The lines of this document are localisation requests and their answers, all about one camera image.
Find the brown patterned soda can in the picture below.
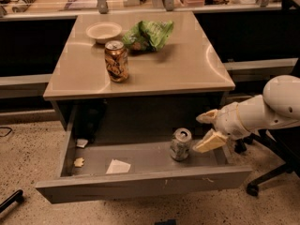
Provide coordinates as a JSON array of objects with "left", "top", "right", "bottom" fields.
[{"left": 104, "top": 40, "right": 128, "bottom": 83}]

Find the grey open top drawer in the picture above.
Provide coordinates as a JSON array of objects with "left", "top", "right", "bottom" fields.
[{"left": 35, "top": 102, "right": 253, "bottom": 204}]

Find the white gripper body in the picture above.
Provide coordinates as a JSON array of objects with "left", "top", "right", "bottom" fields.
[{"left": 214, "top": 102, "right": 250, "bottom": 141}]

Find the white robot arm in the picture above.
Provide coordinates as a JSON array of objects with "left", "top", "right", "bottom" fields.
[{"left": 193, "top": 75, "right": 300, "bottom": 153}]

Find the white paper in drawer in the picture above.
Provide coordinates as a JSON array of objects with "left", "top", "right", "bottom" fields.
[{"left": 106, "top": 159, "right": 131, "bottom": 174}]

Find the black office chair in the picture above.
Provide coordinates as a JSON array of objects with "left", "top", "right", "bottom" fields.
[{"left": 237, "top": 127, "right": 300, "bottom": 197}]

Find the green chip bag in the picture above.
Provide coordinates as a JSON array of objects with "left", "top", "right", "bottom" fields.
[{"left": 122, "top": 21, "right": 174, "bottom": 52}]

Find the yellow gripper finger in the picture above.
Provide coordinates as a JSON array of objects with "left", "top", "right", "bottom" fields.
[
  {"left": 193, "top": 128, "right": 228, "bottom": 153},
  {"left": 196, "top": 109, "right": 218, "bottom": 124}
]

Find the black chair leg lower left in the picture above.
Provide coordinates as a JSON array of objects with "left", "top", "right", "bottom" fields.
[{"left": 0, "top": 189, "right": 24, "bottom": 213}]

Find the small white scrap in drawer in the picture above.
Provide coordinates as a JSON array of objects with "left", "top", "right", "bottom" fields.
[{"left": 76, "top": 139, "right": 88, "bottom": 148}]

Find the silver green 7up can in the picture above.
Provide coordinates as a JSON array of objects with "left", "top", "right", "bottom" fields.
[{"left": 170, "top": 127, "right": 192, "bottom": 161}]

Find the small yellow scrap in drawer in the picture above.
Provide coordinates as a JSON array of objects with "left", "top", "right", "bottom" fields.
[{"left": 74, "top": 157, "right": 84, "bottom": 168}]

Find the white shallow bowl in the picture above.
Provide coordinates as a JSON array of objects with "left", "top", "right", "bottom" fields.
[{"left": 86, "top": 22, "right": 122, "bottom": 44}]

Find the black cable on floor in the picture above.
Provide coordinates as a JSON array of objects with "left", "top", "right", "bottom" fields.
[{"left": 0, "top": 126, "right": 13, "bottom": 139}]

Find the purple white booklet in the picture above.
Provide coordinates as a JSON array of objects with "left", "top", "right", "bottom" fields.
[{"left": 64, "top": 0, "right": 98, "bottom": 10}]

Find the grey cabinet with counter top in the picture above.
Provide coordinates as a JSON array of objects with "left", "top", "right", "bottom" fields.
[{"left": 42, "top": 10, "right": 236, "bottom": 133}]

